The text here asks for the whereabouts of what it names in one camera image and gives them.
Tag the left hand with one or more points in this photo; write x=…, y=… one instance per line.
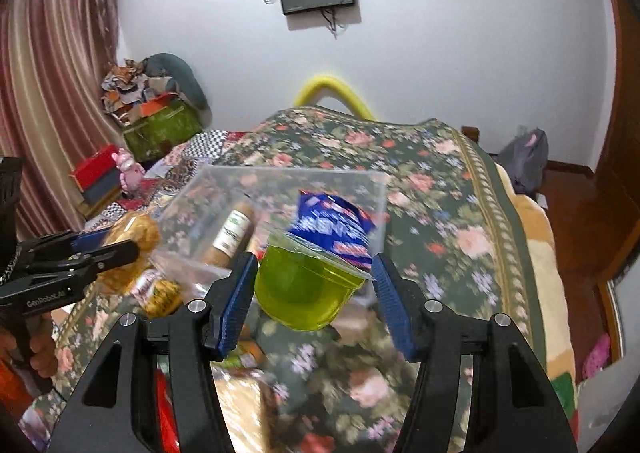
x=44, y=360

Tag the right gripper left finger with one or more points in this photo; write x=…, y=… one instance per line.
x=113, y=407

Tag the red noodle snack bag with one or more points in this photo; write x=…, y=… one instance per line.
x=166, y=419

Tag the wrapped biscuit roll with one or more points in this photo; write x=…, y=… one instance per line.
x=231, y=236

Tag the blue chips bag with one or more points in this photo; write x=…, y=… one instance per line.
x=334, y=225

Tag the orange jacket sleeve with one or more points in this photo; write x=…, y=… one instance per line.
x=13, y=394

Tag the yellow curved headboard tube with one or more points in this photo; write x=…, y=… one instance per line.
x=327, y=85

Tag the green jelly cup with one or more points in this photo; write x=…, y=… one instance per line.
x=302, y=286

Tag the beige blanket edge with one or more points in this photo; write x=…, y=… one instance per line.
x=550, y=289

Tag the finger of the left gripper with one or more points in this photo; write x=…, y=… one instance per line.
x=109, y=257
x=89, y=241

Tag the grey bag on floor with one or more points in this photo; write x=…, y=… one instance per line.
x=525, y=158

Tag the red box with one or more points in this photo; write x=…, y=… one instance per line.
x=94, y=167

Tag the green cardboard box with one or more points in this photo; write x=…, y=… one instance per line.
x=153, y=137

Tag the bread bun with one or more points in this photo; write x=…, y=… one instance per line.
x=143, y=230

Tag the pink plush toy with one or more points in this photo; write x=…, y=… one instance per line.
x=131, y=173

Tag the grey plush pillow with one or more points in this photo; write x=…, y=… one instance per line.
x=170, y=65

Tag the patchwork quilt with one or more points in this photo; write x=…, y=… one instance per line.
x=168, y=176

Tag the clear plastic storage box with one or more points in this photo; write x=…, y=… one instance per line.
x=190, y=222

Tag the sandwich bread slice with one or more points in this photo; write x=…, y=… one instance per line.
x=243, y=402

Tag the pile of patterned clothes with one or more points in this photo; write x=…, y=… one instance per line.
x=136, y=91

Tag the striped red curtain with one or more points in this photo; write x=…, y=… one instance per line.
x=54, y=57

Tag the orange cracker pack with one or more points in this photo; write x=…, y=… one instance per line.
x=246, y=355

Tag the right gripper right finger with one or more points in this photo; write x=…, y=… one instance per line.
x=514, y=407

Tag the brown wooden door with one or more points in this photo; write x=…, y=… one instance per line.
x=618, y=168

